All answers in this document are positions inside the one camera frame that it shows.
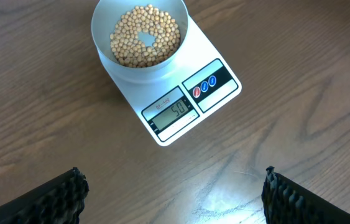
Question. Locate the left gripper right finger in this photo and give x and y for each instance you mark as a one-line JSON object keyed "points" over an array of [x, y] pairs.
{"points": [[286, 202]]}

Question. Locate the soybeans in bowl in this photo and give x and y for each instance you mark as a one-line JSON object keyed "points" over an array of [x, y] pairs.
{"points": [[144, 37]]}

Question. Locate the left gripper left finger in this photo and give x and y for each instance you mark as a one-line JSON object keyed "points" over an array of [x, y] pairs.
{"points": [[60, 200]]}

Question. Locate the white kitchen scale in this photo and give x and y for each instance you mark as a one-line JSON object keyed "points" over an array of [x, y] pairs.
{"points": [[170, 101]]}

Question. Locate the grey bowl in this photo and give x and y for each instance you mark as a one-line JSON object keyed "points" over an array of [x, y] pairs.
{"points": [[108, 12]]}

